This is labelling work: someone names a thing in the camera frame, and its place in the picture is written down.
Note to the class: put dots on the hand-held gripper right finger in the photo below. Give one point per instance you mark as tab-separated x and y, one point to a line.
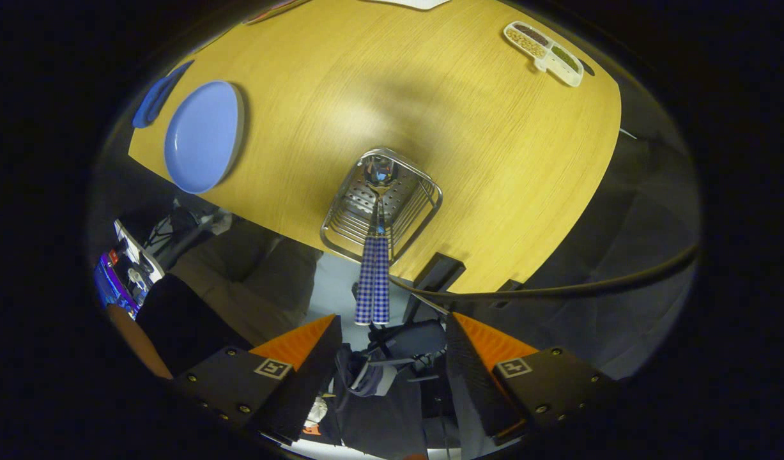
478	383

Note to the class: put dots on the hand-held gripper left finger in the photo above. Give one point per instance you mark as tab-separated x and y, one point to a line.
308	383

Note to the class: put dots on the dark grey bag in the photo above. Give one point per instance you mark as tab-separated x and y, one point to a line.
411	338

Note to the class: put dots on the person's grey trousers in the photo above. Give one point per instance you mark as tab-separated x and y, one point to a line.
264	281

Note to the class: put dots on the colourful screen device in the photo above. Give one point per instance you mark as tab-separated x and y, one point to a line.
114	287

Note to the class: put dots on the blue round plate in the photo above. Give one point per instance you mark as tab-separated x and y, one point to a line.
203	137

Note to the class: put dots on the blue folded cloth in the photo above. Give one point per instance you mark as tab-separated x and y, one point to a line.
152	102

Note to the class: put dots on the white divided snack tray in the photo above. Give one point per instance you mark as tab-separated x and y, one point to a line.
567	71

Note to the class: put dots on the black table grommet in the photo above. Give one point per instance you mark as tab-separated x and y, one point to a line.
587	68

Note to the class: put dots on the oval grey food plate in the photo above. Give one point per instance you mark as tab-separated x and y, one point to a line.
267	11

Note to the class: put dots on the white coaster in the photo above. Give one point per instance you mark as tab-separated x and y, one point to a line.
423	3

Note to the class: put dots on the black table bracket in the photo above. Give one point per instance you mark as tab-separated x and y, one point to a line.
510	285
439	271

